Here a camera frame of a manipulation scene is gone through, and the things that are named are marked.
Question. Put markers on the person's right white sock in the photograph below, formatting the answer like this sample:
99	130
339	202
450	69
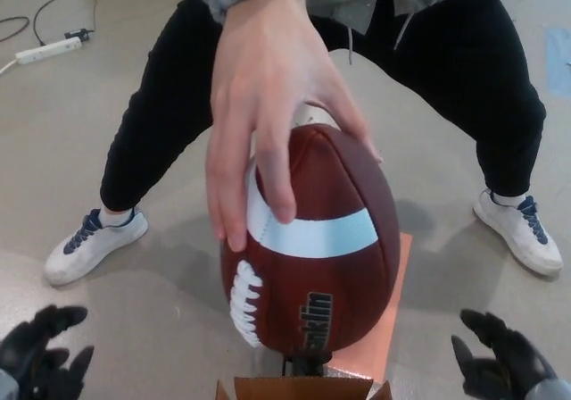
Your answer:
117	217

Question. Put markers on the person's white sock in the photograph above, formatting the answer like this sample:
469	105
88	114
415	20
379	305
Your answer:
506	198
117	217

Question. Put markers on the blue floor tape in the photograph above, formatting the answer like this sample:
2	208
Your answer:
558	65

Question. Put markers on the black ball pump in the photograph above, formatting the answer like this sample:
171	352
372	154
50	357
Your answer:
308	366

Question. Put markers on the person's white sneaker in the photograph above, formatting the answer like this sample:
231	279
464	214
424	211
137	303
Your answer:
102	248
517	235

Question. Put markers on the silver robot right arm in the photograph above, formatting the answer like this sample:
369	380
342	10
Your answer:
551	391

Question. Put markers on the brown cardboard box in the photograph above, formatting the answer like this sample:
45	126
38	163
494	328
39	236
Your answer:
276	389

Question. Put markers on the brown football with white stripe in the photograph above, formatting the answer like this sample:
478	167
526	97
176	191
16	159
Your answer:
330	185

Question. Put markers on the black power adapter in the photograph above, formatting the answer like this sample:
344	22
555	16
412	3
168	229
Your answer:
78	35

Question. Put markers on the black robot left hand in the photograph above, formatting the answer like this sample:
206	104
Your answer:
33	355

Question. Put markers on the white power strip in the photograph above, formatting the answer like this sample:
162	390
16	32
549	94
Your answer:
47	51

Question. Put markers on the person's right white sneaker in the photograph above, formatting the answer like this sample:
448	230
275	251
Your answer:
102	248

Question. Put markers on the person's right hand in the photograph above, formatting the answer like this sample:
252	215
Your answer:
263	83

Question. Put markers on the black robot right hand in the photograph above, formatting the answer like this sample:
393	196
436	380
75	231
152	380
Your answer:
508	364

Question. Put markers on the person's left white sneaker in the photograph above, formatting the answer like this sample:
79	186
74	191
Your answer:
517	235

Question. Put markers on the orange floor mat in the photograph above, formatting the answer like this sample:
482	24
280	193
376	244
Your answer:
394	310

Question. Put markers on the person's left white sock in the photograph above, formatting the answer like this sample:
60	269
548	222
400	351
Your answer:
506	198

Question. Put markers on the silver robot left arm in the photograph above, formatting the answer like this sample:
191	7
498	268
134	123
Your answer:
5	386

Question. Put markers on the black trousers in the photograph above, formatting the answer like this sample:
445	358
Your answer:
468	83

